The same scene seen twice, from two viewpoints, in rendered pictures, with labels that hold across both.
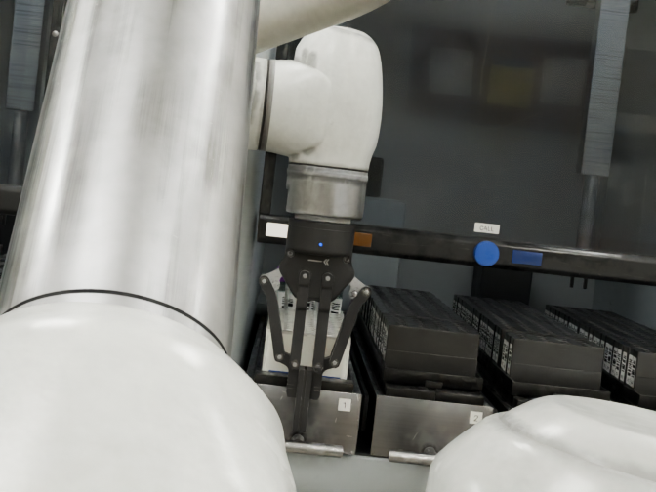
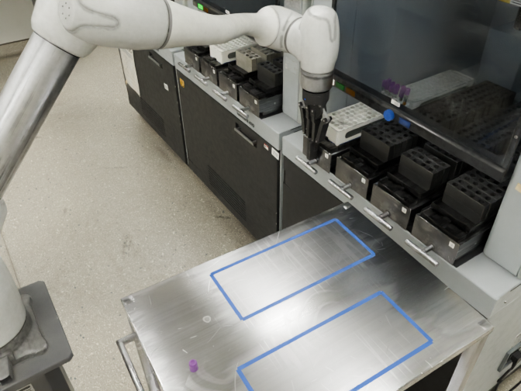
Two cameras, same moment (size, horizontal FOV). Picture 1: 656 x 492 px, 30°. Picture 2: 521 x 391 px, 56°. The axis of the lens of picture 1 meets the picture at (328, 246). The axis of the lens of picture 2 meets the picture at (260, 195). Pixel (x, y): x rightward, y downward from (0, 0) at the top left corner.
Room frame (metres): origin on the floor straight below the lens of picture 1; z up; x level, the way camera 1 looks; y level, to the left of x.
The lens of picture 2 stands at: (0.60, -0.97, 1.61)
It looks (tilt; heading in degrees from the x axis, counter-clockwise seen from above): 39 degrees down; 59
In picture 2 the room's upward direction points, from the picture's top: 1 degrees counter-clockwise
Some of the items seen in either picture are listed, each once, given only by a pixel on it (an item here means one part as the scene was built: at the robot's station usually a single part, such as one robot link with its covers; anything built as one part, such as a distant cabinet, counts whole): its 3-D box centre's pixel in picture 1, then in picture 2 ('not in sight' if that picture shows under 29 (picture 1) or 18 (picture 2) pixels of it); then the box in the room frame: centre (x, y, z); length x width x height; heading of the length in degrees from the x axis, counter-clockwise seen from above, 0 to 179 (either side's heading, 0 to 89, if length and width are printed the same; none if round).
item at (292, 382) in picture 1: (285, 373); not in sight; (1.37, 0.03, 0.82); 0.03 x 0.01 x 0.05; 92
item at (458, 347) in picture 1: (430, 352); (376, 145); (1.48, -0.14, 0.85); 0.12 x 0.02 x 0.06; 92
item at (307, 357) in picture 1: (305, 343); (364, 119); (1.57, 0.02, 0.83); 0.30 x 0.10 x 0.06; 2
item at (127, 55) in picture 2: not in sight; (126, 64); (1.32, 1.76, 0.43); 0.27 x 0.02 x 0.36; 92
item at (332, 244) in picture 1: (317, 260); (315, 102); (1.37, 0.01, 0.95); 0.08 x 0.07 x 0.09; 92
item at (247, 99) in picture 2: not in sight; (318, 77); (1.70, 0.42, 0.78); 0.73 x 0.14 x 0.09; 2
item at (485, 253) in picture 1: (486, 253); (388, 115); (1.46, -0.19, 0.98); 0.03 x 0.01 x 0.03; 92
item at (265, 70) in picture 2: not in sight; (268, 75); (1.46, 0.41, 0.85); 0.12 x 0.02 x 0.06; 92
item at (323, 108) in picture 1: (324, 96); (315, 37); (1.37, 0.02, 1.14); 0.13 x 0.11 x 0.16; 96
